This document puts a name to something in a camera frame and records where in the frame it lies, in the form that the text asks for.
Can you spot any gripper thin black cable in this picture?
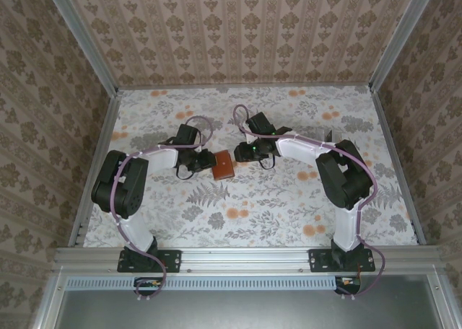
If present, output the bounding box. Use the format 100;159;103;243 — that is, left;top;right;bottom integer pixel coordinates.
174;164;198;180
257;154;278;170

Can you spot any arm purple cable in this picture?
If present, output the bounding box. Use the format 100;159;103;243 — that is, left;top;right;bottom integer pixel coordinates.
110;115;214;304
232;104;386;302

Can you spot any grey metal panel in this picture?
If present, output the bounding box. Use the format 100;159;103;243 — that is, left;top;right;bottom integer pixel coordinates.
34;271;462;329

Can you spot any clear acrylic card box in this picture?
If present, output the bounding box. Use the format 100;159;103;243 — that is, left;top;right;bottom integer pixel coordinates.
322;128;344;145

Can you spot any left gripper thin black cable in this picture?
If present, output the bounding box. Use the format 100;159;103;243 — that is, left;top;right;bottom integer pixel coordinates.
174;164;198;180

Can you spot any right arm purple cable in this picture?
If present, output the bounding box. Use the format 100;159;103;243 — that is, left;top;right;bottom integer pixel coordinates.
232;104;386;302

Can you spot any small electronics board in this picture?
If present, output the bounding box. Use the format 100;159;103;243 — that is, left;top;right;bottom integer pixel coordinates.
334;275;362;296
134;276;164;297

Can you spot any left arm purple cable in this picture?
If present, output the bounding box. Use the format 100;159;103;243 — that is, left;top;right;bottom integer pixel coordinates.
110;115;214;304

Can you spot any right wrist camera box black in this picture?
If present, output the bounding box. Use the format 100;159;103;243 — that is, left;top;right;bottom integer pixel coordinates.
246;112;278;137

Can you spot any white slotted cable duct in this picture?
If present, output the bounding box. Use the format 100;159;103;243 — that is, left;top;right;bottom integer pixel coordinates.
66;275;344;291

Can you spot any floral patterned table cover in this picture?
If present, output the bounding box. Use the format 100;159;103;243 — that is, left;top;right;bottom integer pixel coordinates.
82;86;420;250

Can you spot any right gripper thin black cable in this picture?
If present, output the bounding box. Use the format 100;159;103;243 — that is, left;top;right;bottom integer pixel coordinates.
257;154;278;170

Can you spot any aluminium frame cross rail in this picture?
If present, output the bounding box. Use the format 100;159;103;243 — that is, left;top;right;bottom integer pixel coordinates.
53;245;445;275

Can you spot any thin aluminium frame rail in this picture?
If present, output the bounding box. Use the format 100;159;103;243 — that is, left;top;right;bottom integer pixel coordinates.
115;83;373;91

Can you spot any brown leather card holder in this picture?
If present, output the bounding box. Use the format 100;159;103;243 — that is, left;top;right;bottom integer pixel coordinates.
211;149;236;182

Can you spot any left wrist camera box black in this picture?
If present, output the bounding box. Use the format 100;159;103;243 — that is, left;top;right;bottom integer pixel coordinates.
175;123;202;149

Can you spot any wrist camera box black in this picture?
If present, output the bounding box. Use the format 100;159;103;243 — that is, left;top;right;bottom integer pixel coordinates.
246;112;278;137
175;123;202;149

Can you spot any aluminium frame post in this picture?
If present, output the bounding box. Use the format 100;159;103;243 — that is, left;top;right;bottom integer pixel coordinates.
368;0;436;92
45;0;121;95

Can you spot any aluminium frame side rail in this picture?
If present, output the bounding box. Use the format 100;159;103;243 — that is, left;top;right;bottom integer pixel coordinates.
67;89;123;250
370;85;427;247

